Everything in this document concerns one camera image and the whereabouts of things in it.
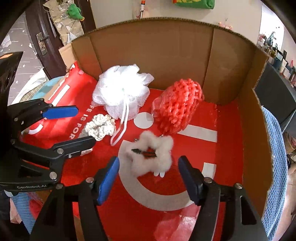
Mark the dark cloth covered table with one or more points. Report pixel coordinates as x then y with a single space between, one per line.
277 95

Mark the cream crochet scrunchie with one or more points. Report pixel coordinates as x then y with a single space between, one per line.
99 127

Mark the dark brown door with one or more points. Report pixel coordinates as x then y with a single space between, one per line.
51 28

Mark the pink plush toy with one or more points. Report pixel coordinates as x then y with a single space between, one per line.
228 27

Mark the green plush toy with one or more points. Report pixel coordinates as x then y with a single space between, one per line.
74 12

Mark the white mesh bath pouf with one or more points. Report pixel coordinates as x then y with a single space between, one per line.
122 91

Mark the cosmetics clutter on table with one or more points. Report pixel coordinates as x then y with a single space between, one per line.
276 58

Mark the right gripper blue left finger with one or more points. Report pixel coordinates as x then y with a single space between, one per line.
104 180

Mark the blue knitted blanket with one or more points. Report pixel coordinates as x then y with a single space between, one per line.
276 194

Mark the cardboard box with red lining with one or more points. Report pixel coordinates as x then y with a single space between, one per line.
204 166

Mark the white fluffy star scrunchie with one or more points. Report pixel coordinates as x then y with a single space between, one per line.
150 153

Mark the mop stick orange tip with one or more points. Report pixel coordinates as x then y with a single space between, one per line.
142 5

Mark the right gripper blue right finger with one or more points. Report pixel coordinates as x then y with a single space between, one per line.
193 180

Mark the red mesh bath pouf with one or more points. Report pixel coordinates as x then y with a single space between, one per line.
174 108

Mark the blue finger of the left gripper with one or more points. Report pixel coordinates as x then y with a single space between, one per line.
60 112
75 148

